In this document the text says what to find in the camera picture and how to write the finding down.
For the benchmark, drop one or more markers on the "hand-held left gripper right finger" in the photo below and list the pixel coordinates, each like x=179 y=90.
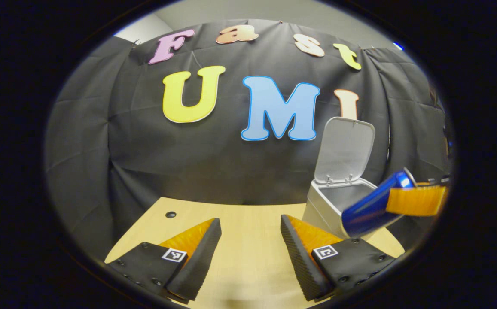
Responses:
x=302 y=266

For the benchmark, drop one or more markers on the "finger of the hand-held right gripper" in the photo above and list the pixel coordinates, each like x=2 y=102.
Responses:
x=437 y=180
x=416 y=199

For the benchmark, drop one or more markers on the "blue pop can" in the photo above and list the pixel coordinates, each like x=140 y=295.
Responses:
x=368 y=212

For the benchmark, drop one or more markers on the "wooden desktop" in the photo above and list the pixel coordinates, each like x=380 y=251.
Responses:
x=248 y=240

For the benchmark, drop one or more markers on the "white desktop garbage bin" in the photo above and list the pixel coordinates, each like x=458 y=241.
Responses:
x=343 y=146

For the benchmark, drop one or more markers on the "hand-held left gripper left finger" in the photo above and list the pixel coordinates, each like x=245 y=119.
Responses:
x=201 y=262

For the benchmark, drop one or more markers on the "black backdrop cloth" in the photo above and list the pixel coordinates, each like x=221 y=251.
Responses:
x=188 y=163

